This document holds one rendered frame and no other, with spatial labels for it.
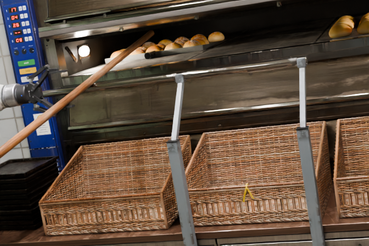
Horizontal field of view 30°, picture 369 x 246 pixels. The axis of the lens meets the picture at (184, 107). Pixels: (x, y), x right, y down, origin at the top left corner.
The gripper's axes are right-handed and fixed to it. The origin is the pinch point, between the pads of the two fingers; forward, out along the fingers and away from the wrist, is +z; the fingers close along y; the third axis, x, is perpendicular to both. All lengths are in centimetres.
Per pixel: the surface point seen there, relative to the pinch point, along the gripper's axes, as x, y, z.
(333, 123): -60, 37, 92
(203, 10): -43, -20, 47
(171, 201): -17, 53, 28
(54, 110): 10.5, 6.1, -1.4
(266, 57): -58, 4, 67
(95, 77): -23.6, -0.3, 1.9
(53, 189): -22, 45, -26
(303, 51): -58, 3, 83
